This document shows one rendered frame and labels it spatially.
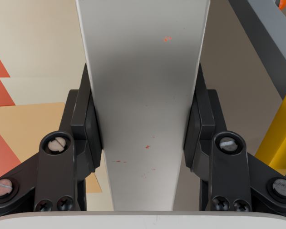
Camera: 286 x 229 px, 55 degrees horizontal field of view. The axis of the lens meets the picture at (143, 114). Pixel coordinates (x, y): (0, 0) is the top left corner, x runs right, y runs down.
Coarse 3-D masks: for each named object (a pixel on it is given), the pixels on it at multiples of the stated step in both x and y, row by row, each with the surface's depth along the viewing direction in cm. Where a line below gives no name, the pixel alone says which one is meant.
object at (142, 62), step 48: (96, 0) 8; (144, 0) 8; (192, 0) 8; (96, 48) 9; (144, 48) 9; (192, 48) 9; (96, 96) 10; (144, 96) 10; (192, 96) 10; (144, 144) 12; (144, 192) 16
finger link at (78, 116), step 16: (80, 96) 11; (64, 112) 11; (80, 112) 10; (64, 128) 11; (80, 128) 10; (96, 128) 11; (80, 144) 10; (96, 144) 11; (32, 160) 10; (80, 160) 10; (96, 160) 12; (16, 176) 9; (32, 176) 9; (80, 176) 11; (0, 192) 9; (16, 192) 9; (32, 192) 9; (0, 208) 9
